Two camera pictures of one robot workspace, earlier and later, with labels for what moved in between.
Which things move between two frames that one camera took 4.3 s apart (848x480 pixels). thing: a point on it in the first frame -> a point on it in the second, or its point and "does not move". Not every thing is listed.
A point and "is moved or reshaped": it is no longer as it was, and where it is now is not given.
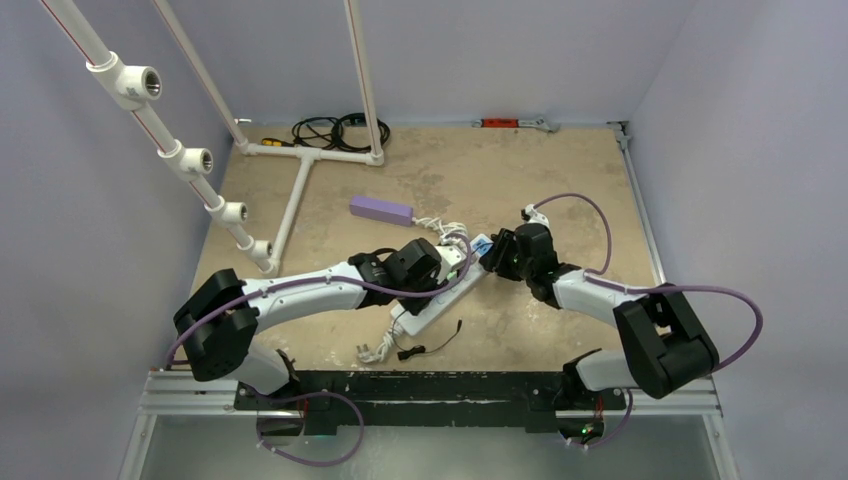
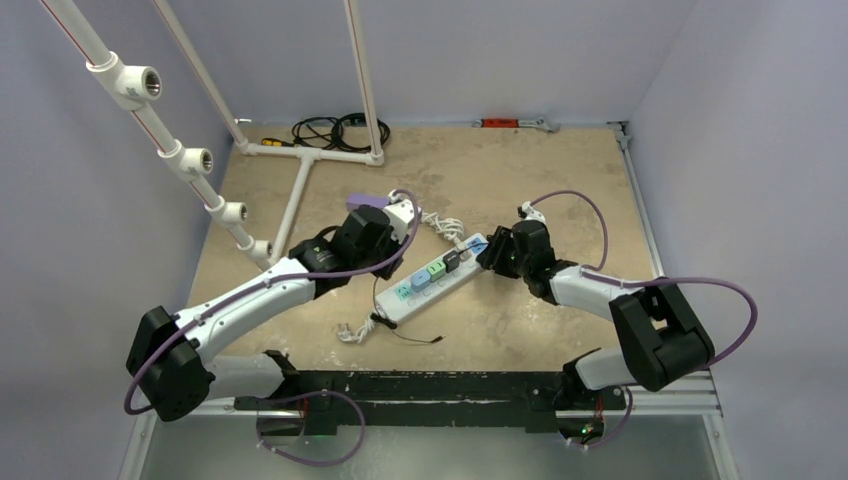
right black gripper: [500, 253] does not move
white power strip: [406, 323] is moved or reshaped
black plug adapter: [419, 349] -> [391, 325]
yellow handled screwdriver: [274, 142] does not move
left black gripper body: [428, 281] -> [386, 248]
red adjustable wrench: [543, 123] does not move
